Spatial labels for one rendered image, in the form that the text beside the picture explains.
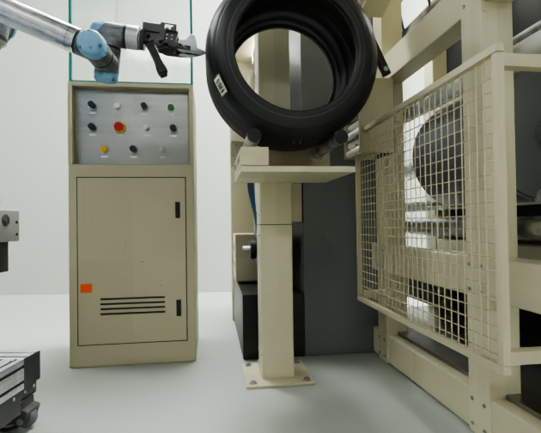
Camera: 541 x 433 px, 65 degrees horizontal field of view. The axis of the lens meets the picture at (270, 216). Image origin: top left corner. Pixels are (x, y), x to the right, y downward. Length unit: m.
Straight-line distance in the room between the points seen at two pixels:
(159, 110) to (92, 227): 0.61
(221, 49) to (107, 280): 1.14
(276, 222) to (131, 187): 0.70
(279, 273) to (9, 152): 3.43
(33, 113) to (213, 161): 1.73
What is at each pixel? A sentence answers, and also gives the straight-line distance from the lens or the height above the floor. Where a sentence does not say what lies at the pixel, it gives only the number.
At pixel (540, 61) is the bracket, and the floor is 0.97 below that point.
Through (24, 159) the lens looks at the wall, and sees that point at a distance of 4.59.
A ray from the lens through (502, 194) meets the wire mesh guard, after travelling 1.02.
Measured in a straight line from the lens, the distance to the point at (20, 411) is 1.58.
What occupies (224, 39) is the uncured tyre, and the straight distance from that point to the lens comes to 1.44.
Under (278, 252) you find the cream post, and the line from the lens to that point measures 1.71.
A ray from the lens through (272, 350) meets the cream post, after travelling 1.78.
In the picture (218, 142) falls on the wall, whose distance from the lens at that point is 4.03.
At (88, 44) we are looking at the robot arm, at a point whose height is 1.14.
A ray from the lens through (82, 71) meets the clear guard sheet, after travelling 2.21.
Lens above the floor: 0.63
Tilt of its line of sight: 1 degrees up
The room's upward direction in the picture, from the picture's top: 1 degrees counter-clockwise
